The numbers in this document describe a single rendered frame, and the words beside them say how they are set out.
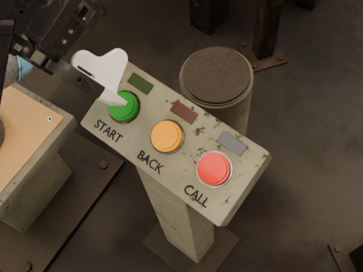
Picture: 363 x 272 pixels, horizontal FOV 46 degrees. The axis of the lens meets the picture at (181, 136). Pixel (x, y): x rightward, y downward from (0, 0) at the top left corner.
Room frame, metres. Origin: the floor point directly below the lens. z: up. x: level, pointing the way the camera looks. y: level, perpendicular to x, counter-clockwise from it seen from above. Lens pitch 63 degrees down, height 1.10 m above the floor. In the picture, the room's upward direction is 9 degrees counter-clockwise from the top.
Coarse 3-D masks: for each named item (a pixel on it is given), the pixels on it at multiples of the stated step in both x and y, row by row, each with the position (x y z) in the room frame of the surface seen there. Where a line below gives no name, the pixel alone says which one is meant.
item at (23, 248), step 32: (64, 160) 0.52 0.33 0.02; (96, 160) 0.50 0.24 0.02; (32, 192) 0.40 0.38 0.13; (64, 192) 0.43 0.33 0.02; (96, 192) 0.41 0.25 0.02; (0, 224) 0.37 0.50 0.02; (32, 224) 0.35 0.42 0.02; (64, 224) 0.34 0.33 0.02; (0, 256) 0.28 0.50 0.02; (32, 256) 0.27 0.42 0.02
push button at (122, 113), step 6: (120, 96) 0.31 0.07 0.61; (126, 96) 0.31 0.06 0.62; (132, 96) 0.31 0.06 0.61; (132, 102) 0.30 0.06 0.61; (114, 108) 0.30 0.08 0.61; (120, 108) 0.30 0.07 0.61; (126, 108) 0.30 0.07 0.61; (132, 108) 0.29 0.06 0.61; (114, 114) 0.29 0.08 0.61; (120, 114) 0.29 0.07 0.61; (126, 114) 0.29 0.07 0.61; (132, 114) 0.29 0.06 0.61; (120, 120) 0.28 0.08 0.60; (126, 120) 0.28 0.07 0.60
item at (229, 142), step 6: (222, 132) 0.24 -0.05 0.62; (222, 138) 0.23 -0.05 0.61; (228, 138) 0.23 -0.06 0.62; (234, 138) 0.23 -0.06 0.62; (222, 144) 0.22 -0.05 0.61; (228, 144) 0.22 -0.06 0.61; (234, 144) 0.22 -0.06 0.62; (240, 144) 0.22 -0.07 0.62; (234, 150) 0.21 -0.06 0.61; (240, 150) 0.21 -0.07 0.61; (240, 156) 0.20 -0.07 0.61
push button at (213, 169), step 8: (200, 160) 0.21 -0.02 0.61; (208, 160) 0.20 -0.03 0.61; (216, 160) 0.20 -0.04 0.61; (224, 160) 0.20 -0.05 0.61; (200, 168) 0.20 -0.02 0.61; (208, 168) 0.19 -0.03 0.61; (216, 168) 0.19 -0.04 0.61; (224, 168) 0.19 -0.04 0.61; (200, 176) 0.19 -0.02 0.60; (208, 176) 0.19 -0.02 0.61; (216, 176) 0.18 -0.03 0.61; (224, 176) 0.18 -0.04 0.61; (208, 184) 0.18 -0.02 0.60; (216, 184) 0.18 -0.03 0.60
